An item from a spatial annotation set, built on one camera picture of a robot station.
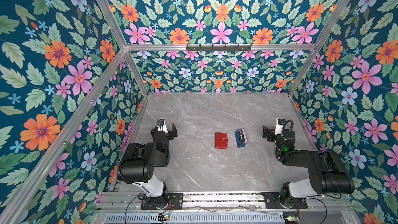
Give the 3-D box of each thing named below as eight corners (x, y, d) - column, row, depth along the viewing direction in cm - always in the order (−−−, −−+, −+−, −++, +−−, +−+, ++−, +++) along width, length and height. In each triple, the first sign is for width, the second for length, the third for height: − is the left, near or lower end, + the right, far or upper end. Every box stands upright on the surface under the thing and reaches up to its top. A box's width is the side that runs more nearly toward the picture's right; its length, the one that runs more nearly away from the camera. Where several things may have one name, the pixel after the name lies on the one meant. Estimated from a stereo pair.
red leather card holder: (214, 149, 93) (215, 147, 92) (214, 134, 100) (214, 132, 98) (228, 149, 93) (228, 147, 92) (227, 134, 100) (227, 132, 98)
